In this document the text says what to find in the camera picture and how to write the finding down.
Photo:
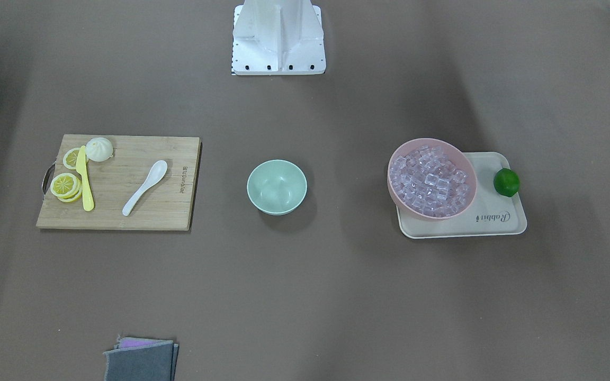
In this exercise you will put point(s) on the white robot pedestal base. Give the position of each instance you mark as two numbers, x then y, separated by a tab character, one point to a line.
278	38

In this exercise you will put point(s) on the yellow plastic knife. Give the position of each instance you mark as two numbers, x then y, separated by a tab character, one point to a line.
81	168

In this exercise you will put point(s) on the white steamed bun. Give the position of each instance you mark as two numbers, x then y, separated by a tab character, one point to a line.
99	149

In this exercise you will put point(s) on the mint green bowl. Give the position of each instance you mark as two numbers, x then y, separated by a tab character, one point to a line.
277	187

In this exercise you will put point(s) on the single lemon slice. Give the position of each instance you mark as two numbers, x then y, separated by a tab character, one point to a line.
70	158

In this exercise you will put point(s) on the green lime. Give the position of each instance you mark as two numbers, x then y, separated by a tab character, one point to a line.
507	182

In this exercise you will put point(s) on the lemon slice stack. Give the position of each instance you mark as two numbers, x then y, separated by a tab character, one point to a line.
66	187

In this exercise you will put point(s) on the white ceramic spoon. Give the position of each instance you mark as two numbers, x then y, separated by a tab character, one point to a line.
155	175

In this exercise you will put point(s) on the grey folded cloth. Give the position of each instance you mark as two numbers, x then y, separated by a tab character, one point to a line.
141	359

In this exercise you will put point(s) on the pink bowl of ice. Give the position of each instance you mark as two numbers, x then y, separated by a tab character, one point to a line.
431	179

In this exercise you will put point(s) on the bamboo cutting board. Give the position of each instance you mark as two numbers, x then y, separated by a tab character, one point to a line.
167	206

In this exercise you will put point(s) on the beige plastic tray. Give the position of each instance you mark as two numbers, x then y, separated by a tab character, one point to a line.
489	213

